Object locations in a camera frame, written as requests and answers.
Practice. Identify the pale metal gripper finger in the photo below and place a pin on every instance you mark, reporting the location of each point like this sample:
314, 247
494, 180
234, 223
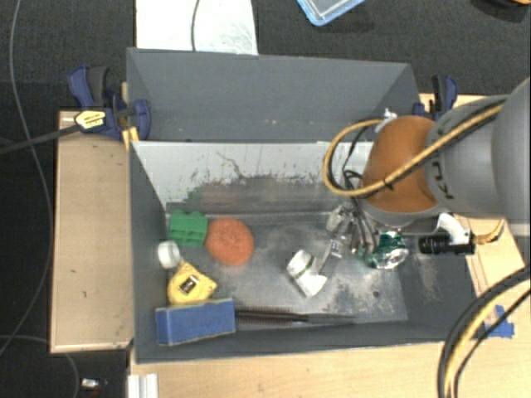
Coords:
333, 253

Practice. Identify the white packet with green stripe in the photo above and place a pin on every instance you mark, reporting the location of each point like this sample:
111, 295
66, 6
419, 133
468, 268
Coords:
306, 273

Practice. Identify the black long tweezers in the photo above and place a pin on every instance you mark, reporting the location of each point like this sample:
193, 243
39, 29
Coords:
286, 317

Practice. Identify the orange ball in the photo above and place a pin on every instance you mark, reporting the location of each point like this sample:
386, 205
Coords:
229, 241

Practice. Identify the grey metal bin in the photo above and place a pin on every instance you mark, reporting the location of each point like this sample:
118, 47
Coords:
265, 98

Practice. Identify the yellow tape measure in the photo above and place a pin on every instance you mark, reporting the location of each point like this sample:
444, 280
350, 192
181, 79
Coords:
188, 285

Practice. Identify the green toy block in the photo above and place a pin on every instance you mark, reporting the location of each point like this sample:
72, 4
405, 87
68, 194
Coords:
187, 227

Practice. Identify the blue sponge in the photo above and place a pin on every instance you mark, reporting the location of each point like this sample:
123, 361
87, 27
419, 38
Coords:
195, 321

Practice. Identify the small white cylinder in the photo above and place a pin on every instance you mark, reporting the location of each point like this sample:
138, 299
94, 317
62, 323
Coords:
168, 254

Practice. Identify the pale wood board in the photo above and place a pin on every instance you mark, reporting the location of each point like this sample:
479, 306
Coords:
91, 243

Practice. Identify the black cylinder on white bracket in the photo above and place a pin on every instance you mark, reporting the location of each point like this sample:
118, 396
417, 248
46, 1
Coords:
435, 245

